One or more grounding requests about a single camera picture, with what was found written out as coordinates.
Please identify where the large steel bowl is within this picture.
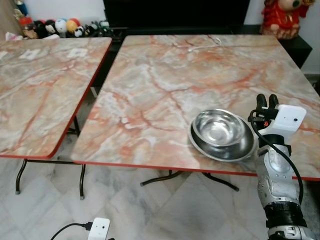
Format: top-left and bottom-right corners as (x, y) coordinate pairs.
(188, 116), (258, 162)

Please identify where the small steel bowl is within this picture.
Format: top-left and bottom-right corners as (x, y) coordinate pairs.
(192, 109), (246, 147)

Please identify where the black low cabinet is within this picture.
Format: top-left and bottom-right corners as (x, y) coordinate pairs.
(91, 24), (314, 92)

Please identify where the red figurine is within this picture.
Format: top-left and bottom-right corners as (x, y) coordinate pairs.
(259, 0), (307, 40)

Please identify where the large marble folding table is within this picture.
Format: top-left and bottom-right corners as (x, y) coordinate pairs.
(70, 34), (320, 193)

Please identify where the black television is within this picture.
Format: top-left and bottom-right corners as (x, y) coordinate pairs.
(103, 0), (251, 29)

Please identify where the dark plush toy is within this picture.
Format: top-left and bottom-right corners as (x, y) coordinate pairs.
(85, 20), (114, 38)

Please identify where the black and white plush toy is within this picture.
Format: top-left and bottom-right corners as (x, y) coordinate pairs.
(74, 25), (87, 39)

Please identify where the orange yellow plush toy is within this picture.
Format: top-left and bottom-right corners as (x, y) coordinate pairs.
(66, 18), (81, 32)

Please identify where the white and blue plush ball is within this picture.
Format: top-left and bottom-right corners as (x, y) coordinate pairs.
(54, 18), (68, 34)

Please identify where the marble folding table with stickers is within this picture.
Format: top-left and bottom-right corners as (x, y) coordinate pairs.
(0, 37), (113, 200)

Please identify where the black and pink plush toy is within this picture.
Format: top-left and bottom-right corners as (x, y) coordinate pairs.
(43, 20), (56, 36)

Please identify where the brown plush toy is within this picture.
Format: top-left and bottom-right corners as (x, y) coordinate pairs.
(22, 27), (40, 40)

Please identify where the red plush toy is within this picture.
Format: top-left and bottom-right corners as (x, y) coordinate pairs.
(19, 16), (34, 29)

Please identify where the pink and white cloth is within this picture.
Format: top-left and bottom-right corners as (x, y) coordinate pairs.
(4, 31), (24, 41)

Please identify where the blue plush toy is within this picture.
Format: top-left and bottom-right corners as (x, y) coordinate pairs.
(14, 0), (29, 17)

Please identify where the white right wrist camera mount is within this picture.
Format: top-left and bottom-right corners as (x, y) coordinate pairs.
(259, 104), (307, 146)

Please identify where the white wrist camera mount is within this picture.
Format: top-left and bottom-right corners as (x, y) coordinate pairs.
(87, 217), (111, 240)
(259, 104), (307, 146)

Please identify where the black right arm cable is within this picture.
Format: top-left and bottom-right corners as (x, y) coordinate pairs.
(248, 110), (305, 205)

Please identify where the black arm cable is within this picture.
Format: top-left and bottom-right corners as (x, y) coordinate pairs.
(49, 222), (94, 240)
(248, 110), (305, 205)

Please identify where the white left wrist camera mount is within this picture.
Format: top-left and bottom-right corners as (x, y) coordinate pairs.
(87, 217), (111, 240)

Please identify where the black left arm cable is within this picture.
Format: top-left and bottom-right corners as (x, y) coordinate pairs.
(49, 222), (94, 240)

